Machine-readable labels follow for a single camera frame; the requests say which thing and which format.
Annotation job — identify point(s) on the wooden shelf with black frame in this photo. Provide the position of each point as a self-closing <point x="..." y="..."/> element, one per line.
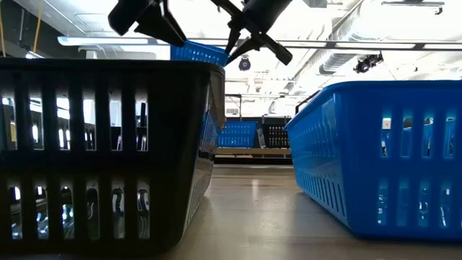
<point x="252" y="151"/>

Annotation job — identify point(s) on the overhead light bar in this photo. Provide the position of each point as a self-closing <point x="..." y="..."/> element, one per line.
<point x="379" y="46"/>

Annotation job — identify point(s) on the black aluminium table frame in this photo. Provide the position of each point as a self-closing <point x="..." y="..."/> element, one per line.
<point x="252" y="161"/>

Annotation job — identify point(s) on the black plastic basket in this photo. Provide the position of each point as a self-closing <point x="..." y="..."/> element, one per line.
<point x="276" y="136"/>
<point x="173" y="126"/>

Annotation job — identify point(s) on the black rig-mounted camera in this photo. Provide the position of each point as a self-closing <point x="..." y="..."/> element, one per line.
<point x="364" y="64"/>

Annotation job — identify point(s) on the black background rig frame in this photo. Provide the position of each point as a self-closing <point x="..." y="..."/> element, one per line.
<point x="234" y="95"/>

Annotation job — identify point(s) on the blue plastic basket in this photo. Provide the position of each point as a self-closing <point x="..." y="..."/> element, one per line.
<point x="202" y="54"/>
<point x="236" y="134"/>
<point x="361" y="144"/>

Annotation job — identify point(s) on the black overhead camera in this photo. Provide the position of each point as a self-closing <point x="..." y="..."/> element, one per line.
<point x="244" y="64"/>

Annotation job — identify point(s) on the silver ventilation duct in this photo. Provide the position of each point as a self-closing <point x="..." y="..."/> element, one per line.
<point x="335" y="61"/>

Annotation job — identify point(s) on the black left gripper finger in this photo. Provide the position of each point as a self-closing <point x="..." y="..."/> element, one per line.
<point x="155" y="28"/>
<point x="169" y="23"/>

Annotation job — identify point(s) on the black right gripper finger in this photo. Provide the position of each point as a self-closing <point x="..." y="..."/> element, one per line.
<point x="232" y="36"/>
<point x="247" y="46"/>

